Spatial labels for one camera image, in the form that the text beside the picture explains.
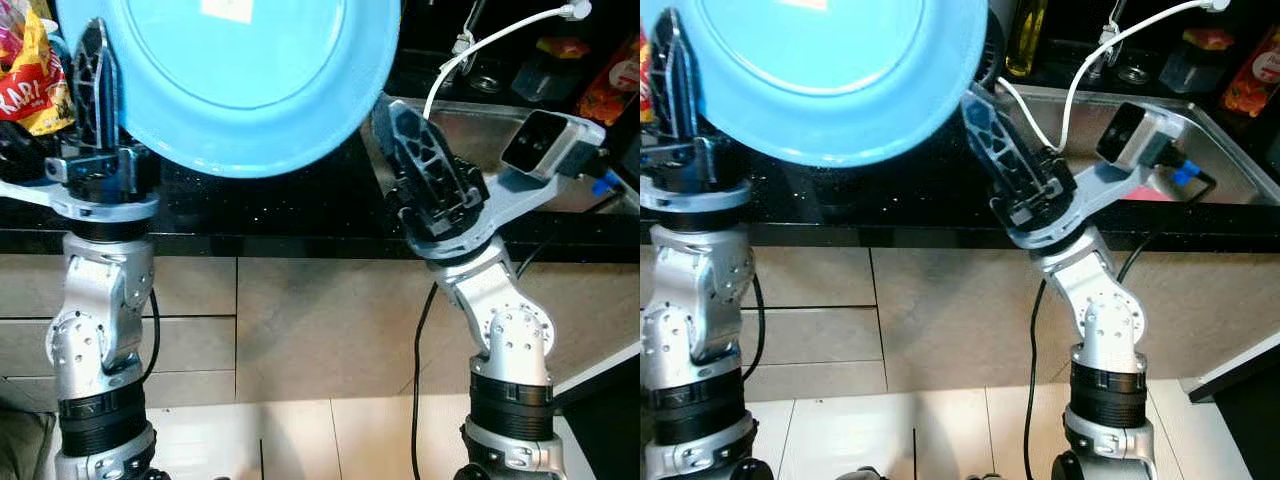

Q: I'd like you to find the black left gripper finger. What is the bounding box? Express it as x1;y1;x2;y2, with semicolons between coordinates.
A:
70;18;128;153
672;8;718;141

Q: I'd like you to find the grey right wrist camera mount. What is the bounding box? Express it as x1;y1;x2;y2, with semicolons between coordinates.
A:
405;108;608;264
1005;100;1191;251

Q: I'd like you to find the dark container red lid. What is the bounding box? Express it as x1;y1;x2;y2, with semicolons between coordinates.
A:
513;36;593;103
1160;27;1238;96

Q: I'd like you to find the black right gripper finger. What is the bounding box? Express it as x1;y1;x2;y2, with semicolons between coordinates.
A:
960;85;1063;206
373;100;473;211

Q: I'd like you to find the beige kitchen cabinet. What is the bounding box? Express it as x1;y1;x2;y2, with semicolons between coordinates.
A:
640;250;1280;401
0;255;641;401

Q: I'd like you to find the white hose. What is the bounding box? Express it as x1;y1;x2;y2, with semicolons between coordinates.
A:
993;0;1233;153
423;0;593;123

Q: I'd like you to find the steel sink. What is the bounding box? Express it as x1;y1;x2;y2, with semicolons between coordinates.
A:
990;85;1269;206
362;95;641;216

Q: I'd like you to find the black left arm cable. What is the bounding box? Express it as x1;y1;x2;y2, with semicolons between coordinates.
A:
140;285;163;386
742;270;766;383

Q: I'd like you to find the black white-edged appliance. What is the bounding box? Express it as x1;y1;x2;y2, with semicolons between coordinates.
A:
1188;343;1280;480
552;343;641;480

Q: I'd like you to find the black round fan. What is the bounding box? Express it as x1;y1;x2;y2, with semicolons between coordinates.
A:
980;10;1009;86

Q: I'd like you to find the yellow oil bottle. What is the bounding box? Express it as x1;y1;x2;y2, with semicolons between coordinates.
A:
1005;0;1051;79

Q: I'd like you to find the red food packet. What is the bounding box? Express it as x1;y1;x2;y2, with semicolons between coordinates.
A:
575;33;641;128
1220;28;1280;119

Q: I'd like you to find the grey green bag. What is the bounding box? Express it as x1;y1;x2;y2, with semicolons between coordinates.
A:
0;405;56;480

